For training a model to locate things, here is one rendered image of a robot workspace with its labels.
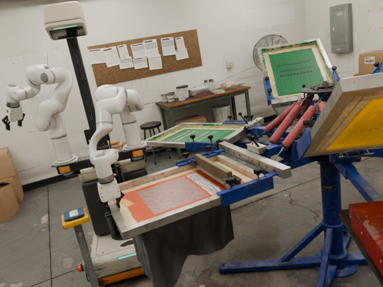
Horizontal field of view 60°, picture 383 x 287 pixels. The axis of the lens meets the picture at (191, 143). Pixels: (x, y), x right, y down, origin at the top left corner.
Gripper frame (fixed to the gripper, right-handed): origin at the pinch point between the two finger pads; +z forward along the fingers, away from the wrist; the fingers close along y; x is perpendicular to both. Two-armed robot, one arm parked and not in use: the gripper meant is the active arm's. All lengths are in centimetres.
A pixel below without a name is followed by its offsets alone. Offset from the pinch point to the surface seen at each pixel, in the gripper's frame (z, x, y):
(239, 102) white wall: 47, -380, -301
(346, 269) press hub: 97, 11, -143
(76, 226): 7.8, -9.9, 19.5
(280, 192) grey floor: 98, -118, -186
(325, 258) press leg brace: 78, 12, -123
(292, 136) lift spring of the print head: -11, 8, -108
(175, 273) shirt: 34.8, 21.3, -19.5
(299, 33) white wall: -57, -380, -454
